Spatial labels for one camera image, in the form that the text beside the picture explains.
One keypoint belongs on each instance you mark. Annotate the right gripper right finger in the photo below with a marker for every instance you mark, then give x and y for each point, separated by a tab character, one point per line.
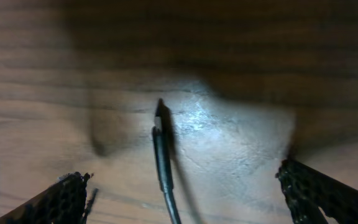
311	196

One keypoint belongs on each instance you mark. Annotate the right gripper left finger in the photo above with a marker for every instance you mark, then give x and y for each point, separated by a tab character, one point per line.
64	202

